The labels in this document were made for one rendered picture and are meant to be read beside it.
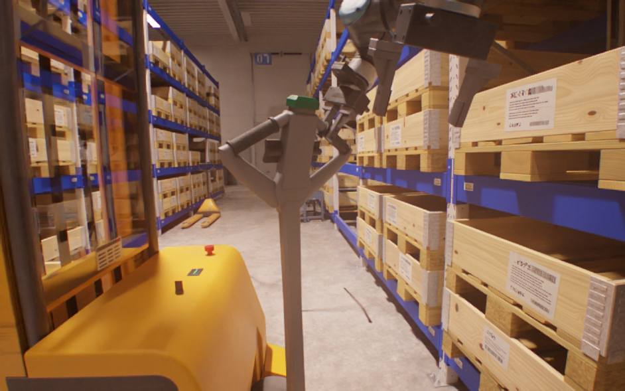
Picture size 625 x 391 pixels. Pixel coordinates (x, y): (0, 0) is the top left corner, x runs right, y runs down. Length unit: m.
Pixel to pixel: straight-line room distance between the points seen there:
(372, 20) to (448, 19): 0.40
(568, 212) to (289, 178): 0.84
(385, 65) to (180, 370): 0.68
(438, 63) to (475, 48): 1.36
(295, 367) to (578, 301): 0.82
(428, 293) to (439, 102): 1.07
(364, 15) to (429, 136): 1.04
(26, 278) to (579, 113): 1.41
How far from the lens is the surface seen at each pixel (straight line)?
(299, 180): 0.84
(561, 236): 2.01
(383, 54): 0.46
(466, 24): 0.50
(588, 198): 1.12
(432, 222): 1.80
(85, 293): 1.45
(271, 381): 1.33
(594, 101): 1.05
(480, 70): 0.53
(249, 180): 0.75
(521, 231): 1.84
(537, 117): 1.18
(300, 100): 0.78
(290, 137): 0.78
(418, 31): 0.46
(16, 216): 0.86
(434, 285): 1.92
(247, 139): 0.72
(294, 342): 0.99
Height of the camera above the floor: 1.27
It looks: 7 degrees down
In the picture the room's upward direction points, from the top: 1 degrees counter-clockwise
